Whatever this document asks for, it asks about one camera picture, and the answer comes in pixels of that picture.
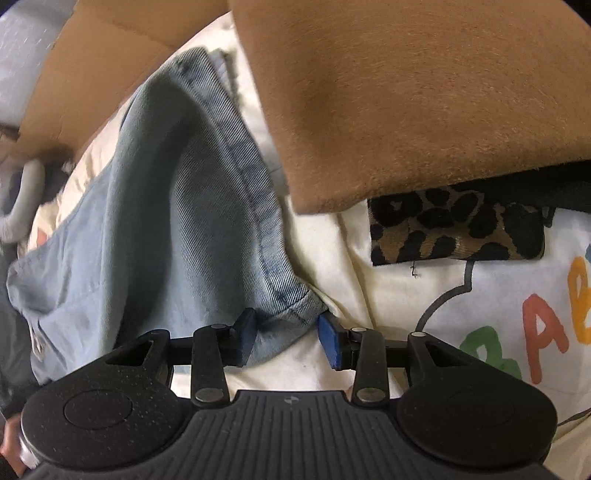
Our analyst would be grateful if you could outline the grey plush pillow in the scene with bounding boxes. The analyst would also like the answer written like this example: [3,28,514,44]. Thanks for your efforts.
[0,159,47,243]

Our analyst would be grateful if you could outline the leopard print cloth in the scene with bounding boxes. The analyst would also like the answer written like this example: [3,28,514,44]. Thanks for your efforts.
[368,187,555,267]

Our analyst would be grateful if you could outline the black cloth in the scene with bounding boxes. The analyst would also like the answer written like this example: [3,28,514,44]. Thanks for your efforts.
[41,159,77,204]
[443,161,591,217]

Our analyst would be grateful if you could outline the cream printed bedsheet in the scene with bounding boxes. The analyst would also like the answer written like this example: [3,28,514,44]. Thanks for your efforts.
[18,9,591,444]

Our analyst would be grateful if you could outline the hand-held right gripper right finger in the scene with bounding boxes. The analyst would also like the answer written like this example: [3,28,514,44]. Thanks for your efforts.
[318,311,467,407]

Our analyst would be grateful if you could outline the light blue denim pants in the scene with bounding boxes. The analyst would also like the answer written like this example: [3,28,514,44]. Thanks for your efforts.
[7,46,329,386]

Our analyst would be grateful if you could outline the brown cardboard box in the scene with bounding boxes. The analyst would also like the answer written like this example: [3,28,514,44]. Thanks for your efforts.
[14,0,232,160]

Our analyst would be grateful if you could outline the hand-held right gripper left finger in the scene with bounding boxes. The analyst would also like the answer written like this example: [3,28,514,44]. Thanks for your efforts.
[105,308,257,408]

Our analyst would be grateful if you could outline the tan wool coat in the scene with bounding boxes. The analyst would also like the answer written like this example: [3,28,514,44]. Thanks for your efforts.
[228,0,591,215]

